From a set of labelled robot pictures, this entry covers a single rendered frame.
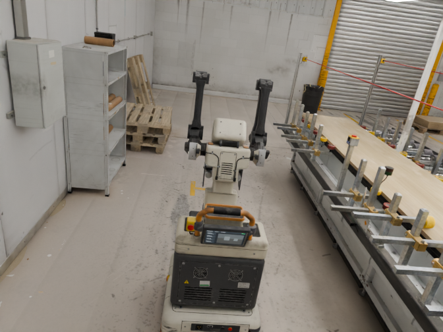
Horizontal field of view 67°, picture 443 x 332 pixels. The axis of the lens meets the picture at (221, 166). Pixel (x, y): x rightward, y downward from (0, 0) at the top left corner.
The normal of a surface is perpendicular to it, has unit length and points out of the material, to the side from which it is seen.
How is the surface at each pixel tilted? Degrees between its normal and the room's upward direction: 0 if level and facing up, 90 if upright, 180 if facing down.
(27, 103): 90
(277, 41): 90
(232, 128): 47
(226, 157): 82
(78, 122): 90
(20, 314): 0
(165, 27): 90
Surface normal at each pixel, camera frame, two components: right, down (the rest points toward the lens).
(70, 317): 0.12, -0.91
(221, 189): 0.06, 0.26
